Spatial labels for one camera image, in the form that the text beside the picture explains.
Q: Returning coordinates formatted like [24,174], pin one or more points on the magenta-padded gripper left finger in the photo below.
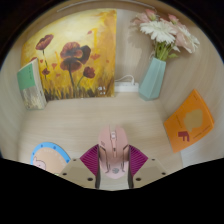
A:
[83,168]

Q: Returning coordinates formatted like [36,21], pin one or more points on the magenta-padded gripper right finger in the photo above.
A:
[143,168]

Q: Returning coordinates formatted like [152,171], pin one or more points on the pink computer mouse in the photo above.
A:
[113,150]

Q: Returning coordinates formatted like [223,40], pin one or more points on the round blue-rimmed cartoon mouse pad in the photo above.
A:
[50,159]

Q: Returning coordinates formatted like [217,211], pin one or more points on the orange booklet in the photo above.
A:
[188,121]

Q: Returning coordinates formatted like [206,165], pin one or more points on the white power strip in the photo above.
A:
[126,87]

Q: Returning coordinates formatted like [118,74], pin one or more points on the teal faceted vase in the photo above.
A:
[152,80]

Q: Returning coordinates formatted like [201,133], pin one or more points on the green and beige book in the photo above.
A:
[30,86]

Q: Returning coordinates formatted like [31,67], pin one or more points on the yellow poppy flower painting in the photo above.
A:
[73,53]

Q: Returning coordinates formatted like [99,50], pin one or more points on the white and pink flower bouquet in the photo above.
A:
[163,31]

